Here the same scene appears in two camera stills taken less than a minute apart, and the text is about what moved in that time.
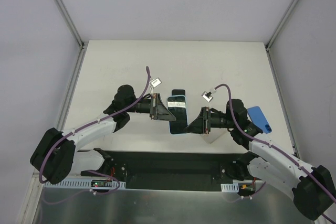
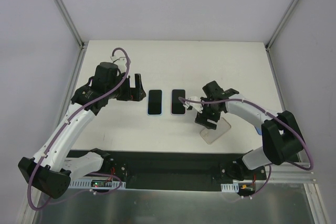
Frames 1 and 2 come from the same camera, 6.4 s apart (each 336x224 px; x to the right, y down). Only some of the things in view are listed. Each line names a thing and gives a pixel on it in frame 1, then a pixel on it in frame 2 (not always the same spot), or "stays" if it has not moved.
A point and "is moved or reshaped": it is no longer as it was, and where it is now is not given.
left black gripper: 153,106 → 128,91
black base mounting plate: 170,171 stays
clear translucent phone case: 214,134 stays
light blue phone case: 177,105 is moved or reshaped
